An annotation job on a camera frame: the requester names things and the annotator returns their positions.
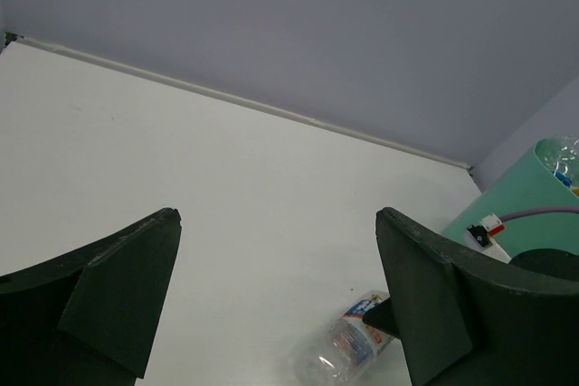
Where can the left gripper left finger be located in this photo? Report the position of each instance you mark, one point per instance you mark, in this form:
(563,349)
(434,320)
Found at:
(90,316)

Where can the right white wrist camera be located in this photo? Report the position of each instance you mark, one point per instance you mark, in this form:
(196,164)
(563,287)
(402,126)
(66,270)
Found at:
(481,237)

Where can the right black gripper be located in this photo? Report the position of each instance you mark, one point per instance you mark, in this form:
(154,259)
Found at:
(554,263)

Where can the blue label clear bottle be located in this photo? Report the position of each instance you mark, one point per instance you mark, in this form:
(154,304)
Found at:
(559,155)

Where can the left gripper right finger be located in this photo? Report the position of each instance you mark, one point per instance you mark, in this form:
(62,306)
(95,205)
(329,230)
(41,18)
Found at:
(467,319)

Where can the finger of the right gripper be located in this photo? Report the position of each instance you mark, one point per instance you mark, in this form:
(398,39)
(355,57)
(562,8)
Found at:
(381,317)

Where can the green plastic bin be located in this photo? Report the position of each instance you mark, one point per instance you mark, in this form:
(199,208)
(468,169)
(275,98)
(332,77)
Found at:
(538,211)

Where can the white blue label bottle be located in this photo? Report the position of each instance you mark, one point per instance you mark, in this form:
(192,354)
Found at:
(344,349)

